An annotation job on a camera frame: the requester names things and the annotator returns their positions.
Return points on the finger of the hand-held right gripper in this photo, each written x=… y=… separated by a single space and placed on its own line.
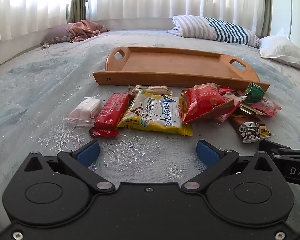
x=275 y=147

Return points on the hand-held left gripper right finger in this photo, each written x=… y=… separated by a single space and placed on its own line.
x=207 y=153

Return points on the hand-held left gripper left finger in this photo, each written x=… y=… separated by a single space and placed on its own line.
x=88 y=153

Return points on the brown snack packet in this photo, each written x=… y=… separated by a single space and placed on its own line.
x=250 y=130

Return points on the pink snack packet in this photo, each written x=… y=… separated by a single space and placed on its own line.
x=266 y=106

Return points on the white clear-wrapped snack packet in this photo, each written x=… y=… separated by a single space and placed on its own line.
x=83 y=110

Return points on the red bar snack packet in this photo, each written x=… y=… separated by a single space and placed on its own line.
x=110 y=115

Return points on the green snack packet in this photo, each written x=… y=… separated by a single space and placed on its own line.
x=253 y=92

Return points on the yellow snack packet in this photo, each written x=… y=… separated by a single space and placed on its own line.
x=152 y=115

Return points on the beige cracker packet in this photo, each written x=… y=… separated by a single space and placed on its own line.
x=150 y=89

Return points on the wooden tray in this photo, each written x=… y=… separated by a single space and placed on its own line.
x=170 y=62

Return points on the large red snack packet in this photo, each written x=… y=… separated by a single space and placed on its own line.
x=205 y=102

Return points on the white plastic-bagged pillow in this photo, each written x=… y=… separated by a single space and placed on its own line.
x=282 y=48

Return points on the small metal trinket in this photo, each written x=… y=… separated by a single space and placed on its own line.
x=45 y=46

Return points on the pink blanket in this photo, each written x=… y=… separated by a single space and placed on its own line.
x=86 y=30

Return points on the purple pillow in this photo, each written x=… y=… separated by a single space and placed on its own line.
x=57 y=33

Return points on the striped pillow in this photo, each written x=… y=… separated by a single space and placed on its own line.
x=210 y=28

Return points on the green curtain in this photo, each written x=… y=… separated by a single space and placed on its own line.
x=77 y=0
x=267 y=5

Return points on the narrow white sheer curtain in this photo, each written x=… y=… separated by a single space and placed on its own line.
x=27 y=5

